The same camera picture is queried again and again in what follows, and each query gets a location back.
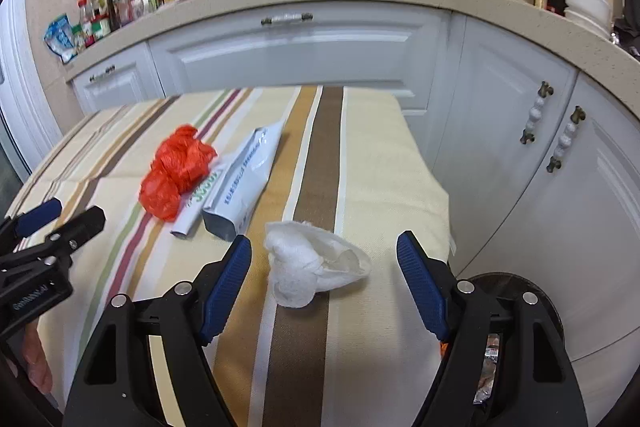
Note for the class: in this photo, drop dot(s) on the white stacked bowls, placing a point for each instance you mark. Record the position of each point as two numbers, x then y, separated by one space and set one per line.
593 15

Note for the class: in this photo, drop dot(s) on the left cabinet door handle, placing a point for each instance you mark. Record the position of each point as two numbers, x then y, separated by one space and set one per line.
535 113

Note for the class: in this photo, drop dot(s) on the white thin tube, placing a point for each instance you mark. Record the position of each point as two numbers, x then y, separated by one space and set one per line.
192 207

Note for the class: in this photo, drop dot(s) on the person's left hand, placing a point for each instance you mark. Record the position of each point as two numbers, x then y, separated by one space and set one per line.
26 347

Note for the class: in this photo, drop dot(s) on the blue snack bag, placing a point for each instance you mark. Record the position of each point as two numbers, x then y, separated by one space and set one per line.
59 38

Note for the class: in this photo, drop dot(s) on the right cabinet door handle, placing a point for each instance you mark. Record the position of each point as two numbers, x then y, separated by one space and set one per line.
566 139

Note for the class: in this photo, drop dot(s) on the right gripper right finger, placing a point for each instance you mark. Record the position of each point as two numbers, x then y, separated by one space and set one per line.
459 315

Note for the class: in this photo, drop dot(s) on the cabinet door handle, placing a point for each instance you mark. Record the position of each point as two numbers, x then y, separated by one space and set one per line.
566 139
535 113

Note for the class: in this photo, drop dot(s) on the drawer handle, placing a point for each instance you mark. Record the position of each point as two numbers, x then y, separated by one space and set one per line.
101 75
286 19

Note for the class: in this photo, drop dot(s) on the black round trash bin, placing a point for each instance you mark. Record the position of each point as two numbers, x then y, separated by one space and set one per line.
533 383

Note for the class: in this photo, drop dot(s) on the striped beige tablecloth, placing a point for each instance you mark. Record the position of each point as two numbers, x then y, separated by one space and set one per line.
324 331

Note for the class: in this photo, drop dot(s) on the white tissue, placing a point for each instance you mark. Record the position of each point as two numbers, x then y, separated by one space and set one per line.
305 260

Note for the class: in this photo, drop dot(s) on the silver foil wrapper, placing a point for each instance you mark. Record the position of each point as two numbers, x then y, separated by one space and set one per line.
489 370

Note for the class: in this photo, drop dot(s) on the red plastic bag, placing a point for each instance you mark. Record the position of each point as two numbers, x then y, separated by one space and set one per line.
180 163

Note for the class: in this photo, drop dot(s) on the white grey tube package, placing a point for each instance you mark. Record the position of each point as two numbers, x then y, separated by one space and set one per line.
229 209

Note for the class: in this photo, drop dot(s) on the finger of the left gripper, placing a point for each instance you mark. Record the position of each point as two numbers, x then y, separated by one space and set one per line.
62 241
27 223

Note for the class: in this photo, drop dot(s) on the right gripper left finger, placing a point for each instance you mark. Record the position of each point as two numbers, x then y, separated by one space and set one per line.
115 385

